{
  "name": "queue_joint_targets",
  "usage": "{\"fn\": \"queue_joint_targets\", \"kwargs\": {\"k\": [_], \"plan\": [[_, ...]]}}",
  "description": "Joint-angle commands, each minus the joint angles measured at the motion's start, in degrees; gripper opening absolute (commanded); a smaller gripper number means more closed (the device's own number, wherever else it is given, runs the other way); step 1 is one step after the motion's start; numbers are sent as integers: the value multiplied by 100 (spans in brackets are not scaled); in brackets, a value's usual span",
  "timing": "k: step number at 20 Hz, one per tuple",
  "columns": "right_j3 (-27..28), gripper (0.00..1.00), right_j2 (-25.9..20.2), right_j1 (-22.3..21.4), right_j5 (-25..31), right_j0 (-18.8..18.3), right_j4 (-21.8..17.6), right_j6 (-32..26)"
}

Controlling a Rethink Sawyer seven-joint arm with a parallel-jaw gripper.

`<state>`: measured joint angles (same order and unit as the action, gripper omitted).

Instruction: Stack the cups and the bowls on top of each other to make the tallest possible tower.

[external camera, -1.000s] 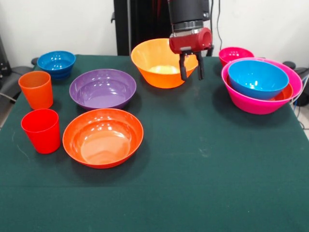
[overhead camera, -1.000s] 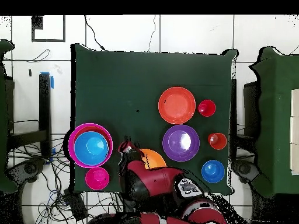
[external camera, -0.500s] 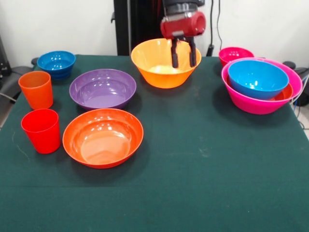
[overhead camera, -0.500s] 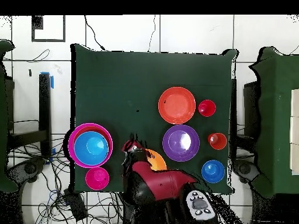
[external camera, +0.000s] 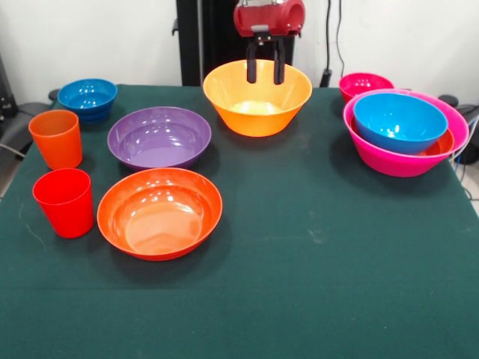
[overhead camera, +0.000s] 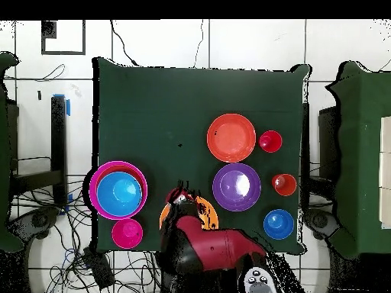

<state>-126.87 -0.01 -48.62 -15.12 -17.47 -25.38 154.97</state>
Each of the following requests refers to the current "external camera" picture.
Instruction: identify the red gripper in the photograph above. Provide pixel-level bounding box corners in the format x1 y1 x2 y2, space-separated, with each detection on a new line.
233 0 308 86

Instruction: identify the orange plastic bowl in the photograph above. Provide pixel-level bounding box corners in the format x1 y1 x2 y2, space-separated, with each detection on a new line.
202 58 314 138

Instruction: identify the purple plastic bowl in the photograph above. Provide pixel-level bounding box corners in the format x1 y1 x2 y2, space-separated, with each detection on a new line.
106 106 213 170

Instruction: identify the light blue plastic bowl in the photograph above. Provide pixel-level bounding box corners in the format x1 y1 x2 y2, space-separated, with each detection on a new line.
353 92 449 156

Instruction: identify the large magenta plastic bowl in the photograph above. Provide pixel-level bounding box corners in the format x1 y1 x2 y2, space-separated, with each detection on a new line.
342 88 471 179

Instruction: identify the orange-red plastic bowl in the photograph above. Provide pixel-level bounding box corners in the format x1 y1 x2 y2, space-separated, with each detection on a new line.
97 167 224 262
350 115 456 159

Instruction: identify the small magenta plastic bowl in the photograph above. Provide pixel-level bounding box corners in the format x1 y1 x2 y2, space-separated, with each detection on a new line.
338 72 395 102

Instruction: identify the small dark blue bowl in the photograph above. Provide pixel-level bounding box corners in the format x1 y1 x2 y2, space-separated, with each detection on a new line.
57 77 118 123

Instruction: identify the black office chair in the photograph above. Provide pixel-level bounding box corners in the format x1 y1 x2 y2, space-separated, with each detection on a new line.
0 55 61 162
437 93 479 165

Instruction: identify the orange plastic cup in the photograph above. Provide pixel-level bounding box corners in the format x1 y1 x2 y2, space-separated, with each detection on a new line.
28 108 84 171

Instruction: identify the dark green table cloth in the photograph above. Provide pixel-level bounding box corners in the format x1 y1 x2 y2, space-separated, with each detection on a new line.
0 84 479 359

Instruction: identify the red plastic cup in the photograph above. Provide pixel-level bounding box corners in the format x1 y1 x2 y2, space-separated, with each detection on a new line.
32 168 95 239

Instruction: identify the black wall cable with plug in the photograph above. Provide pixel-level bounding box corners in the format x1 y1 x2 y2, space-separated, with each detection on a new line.
320 0 346 89

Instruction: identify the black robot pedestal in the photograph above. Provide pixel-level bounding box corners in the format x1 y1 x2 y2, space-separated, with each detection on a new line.
171 0 302 87

